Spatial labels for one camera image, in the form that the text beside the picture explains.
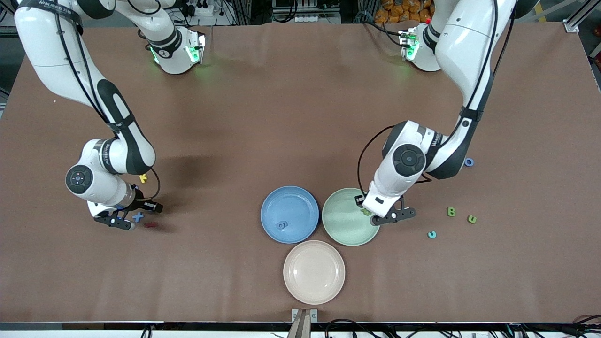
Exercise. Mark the white power strip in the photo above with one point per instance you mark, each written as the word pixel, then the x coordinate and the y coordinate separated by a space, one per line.
pixel 202 8
pixel 304 18

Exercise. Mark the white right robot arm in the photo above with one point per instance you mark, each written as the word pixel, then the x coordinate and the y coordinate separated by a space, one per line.
pixel 101 188

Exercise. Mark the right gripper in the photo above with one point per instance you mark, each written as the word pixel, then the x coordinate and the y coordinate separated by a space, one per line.
pixel 139 201

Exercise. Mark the beige plate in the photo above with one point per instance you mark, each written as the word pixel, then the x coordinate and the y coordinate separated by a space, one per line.
pixel 313 272

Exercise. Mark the aluminium frame profile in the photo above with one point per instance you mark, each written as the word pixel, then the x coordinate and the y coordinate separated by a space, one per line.
pixel 571 26

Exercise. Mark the brown table cover sheet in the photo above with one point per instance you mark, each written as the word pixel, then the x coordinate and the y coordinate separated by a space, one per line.
pixel 300 117

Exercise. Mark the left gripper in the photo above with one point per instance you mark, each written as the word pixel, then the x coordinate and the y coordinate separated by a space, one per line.
pixel 360 200

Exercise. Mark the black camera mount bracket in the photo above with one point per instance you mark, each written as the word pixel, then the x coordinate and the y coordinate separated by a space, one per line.
pixel 399 216
pixel 115 220

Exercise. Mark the metal table edge bracket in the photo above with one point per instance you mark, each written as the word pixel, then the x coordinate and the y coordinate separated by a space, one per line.
pixel 300 328

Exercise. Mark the black right camera mount bracket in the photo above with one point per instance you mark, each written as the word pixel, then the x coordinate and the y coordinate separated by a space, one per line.
pixel 115 220

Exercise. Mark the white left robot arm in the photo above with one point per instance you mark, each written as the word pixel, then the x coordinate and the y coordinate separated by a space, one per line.
pixel 392 180

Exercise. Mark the blue plate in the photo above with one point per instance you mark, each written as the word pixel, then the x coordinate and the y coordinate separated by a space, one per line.
pixel 300 206

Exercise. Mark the silver base connector panel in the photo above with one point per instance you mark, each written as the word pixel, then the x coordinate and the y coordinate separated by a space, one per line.
pixel 196 47
pixel 407 44

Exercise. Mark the green plate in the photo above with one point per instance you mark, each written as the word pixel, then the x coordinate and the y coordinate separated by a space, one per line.
pixel 342 225

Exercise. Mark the black left camera mount bracket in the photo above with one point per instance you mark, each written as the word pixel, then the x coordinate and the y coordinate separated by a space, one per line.
pixel 399 216

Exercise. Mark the blue foam letter X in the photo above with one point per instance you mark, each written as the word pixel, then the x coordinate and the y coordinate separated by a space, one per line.
pixel 137 217

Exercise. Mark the blue foam letter O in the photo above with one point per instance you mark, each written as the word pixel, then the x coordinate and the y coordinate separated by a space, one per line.
pixel 465 162

